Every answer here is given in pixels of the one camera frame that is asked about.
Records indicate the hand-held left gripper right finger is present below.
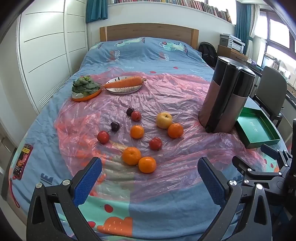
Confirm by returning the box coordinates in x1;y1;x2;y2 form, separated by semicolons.
197;157;273;241

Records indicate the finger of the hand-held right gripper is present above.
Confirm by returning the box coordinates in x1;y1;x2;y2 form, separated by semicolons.
232;156;287;193
260;144;292;172

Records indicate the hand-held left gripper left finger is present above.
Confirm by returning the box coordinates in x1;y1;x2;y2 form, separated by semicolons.
26;157;102;241

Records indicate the green tray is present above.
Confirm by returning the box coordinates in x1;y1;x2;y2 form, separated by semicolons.
235;107;281;149

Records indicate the orange mandarin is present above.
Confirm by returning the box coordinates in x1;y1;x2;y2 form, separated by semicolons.
130;125;145;139
122;147;142;166
138;157;157;174
168;123;184;139

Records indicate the yellow apple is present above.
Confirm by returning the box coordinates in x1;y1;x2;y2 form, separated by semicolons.
156;112;173;129

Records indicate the glass top desk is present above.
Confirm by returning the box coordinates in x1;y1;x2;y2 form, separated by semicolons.
247;59;296;109

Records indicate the black steel electric kettle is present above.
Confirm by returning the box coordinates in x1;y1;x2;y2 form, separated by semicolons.
198;56;256;133

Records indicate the grey chair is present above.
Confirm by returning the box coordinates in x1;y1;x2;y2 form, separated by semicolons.
252;66;287;127

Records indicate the phone in red case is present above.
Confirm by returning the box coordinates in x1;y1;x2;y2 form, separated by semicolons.
12;143;33;180

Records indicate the orange plate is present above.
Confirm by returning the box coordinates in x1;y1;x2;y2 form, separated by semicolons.
71;85;102;102

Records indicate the pink plastic sheet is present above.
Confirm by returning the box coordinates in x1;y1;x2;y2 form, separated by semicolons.
54;70;266;197

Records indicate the green bok choy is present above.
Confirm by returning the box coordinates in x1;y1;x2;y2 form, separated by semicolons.
72;75;101;95

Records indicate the wooden dresser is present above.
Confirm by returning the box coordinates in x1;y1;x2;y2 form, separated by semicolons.
217;45;249;62

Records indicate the carrot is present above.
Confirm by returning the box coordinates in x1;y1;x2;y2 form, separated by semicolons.
102;76;147;89

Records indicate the white printer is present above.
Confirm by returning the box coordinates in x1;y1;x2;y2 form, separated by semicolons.
219;34;245;53

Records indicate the black backpack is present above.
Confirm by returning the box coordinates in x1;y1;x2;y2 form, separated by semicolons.
198;42;218;67

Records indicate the window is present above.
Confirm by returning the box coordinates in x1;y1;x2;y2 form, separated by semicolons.
253;0;296;77

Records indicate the teal curtain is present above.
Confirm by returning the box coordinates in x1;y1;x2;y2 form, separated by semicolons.
235;0;256;52
85;0;109;24

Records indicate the white wardrobe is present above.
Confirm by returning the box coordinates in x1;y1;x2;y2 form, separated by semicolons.
16;0;88;114

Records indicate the row of books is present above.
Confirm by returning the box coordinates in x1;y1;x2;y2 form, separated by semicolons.
109;0;233;24

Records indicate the wooden headboard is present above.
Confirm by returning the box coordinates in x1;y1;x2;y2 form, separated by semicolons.
99;23;199;49

